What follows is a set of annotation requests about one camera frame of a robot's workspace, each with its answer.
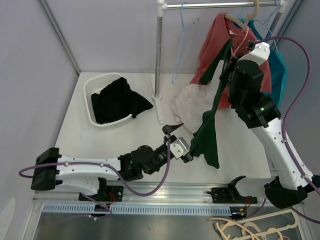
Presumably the pink wire hanger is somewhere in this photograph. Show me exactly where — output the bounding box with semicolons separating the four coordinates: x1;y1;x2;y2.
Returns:
231;26;249;57

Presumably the green and white t shirt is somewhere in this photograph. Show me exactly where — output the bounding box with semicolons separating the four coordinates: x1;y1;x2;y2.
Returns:
170;38;235;170

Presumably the red t shirt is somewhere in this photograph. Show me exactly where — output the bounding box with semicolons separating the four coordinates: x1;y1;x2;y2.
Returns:
183;13;258;112

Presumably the wooden hanger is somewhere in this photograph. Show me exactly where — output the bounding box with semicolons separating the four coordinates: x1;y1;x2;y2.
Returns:
224;0;260;32

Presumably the black t shirt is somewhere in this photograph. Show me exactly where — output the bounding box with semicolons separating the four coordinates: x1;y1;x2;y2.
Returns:
91;77;153;124

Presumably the light blue wire hanger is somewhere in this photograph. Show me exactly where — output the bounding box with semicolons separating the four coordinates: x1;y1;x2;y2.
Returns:
171;2;200;84

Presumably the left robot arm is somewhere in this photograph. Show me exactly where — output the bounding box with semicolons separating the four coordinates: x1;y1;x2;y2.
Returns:
30;124;194;201

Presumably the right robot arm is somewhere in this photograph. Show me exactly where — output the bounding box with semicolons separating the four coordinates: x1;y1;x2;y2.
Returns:
219;54;320;209

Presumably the white plastic basket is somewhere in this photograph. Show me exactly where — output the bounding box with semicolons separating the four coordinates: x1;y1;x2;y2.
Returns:
83;72;133;130

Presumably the metal clothes rack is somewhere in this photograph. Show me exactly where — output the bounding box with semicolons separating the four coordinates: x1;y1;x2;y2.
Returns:
150;0;286;124

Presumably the pile of spare hangers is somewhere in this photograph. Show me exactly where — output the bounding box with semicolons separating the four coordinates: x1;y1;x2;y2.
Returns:
209;209;299;240

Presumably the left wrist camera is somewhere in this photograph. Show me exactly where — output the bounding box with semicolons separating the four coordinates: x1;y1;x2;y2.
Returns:
170;137;190;159

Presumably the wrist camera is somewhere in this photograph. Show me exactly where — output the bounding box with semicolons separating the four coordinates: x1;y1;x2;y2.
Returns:
170;137;190;159
244;41;270;66

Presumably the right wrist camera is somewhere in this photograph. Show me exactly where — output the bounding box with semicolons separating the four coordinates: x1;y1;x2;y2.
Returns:
244;41;270;66

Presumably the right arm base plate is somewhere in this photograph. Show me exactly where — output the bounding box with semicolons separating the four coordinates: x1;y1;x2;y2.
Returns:
206;187;258;204

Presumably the slotted cable duct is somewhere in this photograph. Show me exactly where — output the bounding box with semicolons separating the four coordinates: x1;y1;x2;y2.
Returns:
42;203;245;216

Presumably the blue wire hanger right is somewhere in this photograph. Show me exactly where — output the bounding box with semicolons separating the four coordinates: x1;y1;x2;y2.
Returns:
254;0;280;38

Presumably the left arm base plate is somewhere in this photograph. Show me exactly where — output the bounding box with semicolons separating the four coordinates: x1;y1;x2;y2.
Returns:
89;185;124;202

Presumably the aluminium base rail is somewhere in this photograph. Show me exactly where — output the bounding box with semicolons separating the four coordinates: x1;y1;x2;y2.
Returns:
32;181;306;207

